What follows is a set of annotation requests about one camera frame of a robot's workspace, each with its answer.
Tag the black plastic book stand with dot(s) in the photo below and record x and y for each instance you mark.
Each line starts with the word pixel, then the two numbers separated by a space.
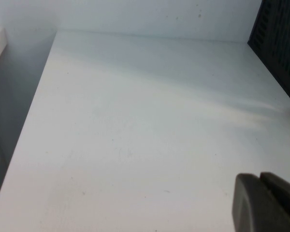
pixel 275 36

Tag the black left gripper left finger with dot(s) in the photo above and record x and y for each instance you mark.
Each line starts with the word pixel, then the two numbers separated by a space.
pixel 251 207

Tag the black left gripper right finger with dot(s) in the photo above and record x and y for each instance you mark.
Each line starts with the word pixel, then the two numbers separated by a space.
pixel 285 193

